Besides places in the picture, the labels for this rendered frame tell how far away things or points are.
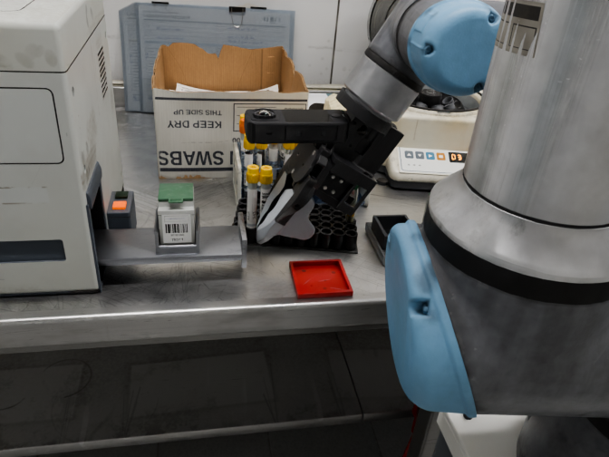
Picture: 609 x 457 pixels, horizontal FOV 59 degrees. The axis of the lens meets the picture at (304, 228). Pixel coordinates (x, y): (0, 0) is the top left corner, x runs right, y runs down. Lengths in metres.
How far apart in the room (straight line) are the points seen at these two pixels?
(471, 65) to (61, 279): 0.48
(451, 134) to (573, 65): 0.71
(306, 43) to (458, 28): 0.77
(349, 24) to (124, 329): 0.82
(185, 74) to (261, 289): 0.59
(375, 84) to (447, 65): 0.13
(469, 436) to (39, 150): 0.48
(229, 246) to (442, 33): 0.35
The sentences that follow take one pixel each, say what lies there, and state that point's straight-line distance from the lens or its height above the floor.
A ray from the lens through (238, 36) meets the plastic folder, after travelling 1.17.
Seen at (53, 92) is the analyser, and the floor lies 1.11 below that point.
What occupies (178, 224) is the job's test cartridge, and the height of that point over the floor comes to 0.95.
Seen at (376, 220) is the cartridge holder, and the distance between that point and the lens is 0.75.
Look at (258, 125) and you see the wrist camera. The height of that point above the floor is 1.07.
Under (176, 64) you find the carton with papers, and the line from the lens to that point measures 1.13.
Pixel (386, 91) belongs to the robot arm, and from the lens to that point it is 0.59.
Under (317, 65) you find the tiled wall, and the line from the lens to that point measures 1.23.
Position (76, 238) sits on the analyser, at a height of 0.95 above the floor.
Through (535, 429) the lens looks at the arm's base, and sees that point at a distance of 0.49.
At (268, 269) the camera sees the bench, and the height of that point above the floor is 0.88.
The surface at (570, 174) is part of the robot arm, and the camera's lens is 0.27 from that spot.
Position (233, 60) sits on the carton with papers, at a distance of 1.13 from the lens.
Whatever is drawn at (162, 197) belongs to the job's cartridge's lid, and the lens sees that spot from 0.63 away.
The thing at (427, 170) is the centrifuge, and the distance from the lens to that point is 0.92.
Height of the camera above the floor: 1.28
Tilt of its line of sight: 31 degrees down
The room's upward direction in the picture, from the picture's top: 5 degrees clockwise
